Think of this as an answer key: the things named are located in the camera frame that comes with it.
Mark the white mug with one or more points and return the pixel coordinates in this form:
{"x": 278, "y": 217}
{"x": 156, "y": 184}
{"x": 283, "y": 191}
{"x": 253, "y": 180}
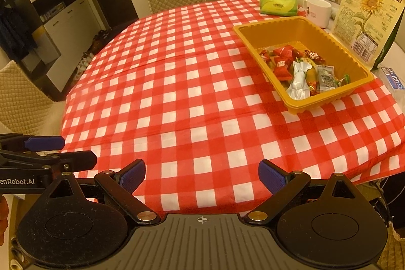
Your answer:
{"x": 318, "y": 13}

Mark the silver foil packet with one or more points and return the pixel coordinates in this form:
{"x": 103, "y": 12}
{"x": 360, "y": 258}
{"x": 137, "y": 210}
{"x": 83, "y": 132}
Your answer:
{"x": 299, "y": 85}

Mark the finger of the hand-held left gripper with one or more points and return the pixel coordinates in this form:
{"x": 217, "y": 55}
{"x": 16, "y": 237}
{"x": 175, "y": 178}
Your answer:
{"x": 44, "y": 143}
{"x": 69, "y": 161}

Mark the brown snack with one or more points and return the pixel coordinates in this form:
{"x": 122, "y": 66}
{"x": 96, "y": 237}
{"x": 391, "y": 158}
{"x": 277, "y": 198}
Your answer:
{"x": 311, "y": 80}

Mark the yellow plastic tray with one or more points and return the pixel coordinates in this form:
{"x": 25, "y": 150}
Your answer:
{"x": 253, "y": 36}

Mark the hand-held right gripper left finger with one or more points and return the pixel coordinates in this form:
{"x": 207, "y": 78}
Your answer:
{"x": 133, "y": 175}

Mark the grey snack packet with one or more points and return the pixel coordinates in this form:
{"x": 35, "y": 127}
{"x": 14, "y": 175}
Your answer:
{"x": 326, "y": 77}

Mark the green tissue pack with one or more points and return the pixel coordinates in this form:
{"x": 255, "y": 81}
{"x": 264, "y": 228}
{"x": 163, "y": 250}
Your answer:
{"x": 278, "y": 1}

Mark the row of shoes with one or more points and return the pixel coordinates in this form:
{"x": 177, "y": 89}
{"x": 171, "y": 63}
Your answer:
{"x": 91, "y": 51}

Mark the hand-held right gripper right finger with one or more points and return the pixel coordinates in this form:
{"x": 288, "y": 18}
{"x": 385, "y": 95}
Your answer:
{"x": 270, "y": 177}

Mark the blue and white box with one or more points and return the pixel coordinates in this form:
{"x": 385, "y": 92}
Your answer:
{"x": 394, "y": 78}

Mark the white cabinet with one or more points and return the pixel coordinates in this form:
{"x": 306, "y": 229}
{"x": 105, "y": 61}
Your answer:
{"x": 63, "y": 23}

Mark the red snack packet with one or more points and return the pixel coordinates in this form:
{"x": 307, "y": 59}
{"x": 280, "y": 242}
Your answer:
{"x": 282, "y": 68}
{"x": 286, "y": 51}

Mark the small red-orange candy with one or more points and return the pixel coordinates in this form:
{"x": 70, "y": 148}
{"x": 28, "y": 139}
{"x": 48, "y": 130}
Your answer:
{"x": 266, "y": 55}

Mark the green candy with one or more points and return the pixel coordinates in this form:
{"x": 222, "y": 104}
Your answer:
{"x": 345, "y": 79}

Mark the sunflower seed bag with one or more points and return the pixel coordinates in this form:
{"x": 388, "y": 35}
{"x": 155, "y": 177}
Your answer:
{"x": 367, "y": 20}

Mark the person's left hand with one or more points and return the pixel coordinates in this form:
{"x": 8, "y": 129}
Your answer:
{"x": 2, "y": 219}

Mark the dark hanging clothes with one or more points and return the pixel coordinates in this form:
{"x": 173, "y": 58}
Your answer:
{"x": 15, "y": 32}

